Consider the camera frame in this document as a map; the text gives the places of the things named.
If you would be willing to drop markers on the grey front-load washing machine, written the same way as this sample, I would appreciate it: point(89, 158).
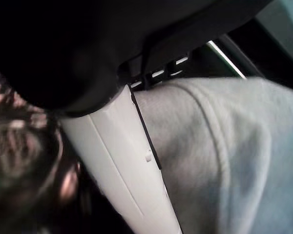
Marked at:
point(14, 146)

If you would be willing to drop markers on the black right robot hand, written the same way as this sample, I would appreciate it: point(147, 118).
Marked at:
point(88, 36)

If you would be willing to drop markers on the white garment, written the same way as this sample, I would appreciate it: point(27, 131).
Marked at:
point(234, 158)

